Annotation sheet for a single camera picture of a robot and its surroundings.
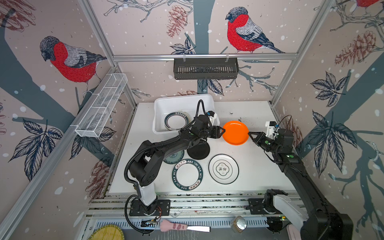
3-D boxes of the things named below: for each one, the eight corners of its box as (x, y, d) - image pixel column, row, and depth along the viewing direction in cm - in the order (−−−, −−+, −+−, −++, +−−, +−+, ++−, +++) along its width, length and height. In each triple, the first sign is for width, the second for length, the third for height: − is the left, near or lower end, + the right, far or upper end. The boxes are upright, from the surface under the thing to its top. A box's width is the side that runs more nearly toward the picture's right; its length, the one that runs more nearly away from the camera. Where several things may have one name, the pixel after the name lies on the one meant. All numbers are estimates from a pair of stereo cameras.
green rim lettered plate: (170, 190, 82) (170, 189, 80) (174, 160, 93) (173, 158, 91) (203, 190, 82) (203, 189, 80) (202, 160, 93) (202, 158, 91)
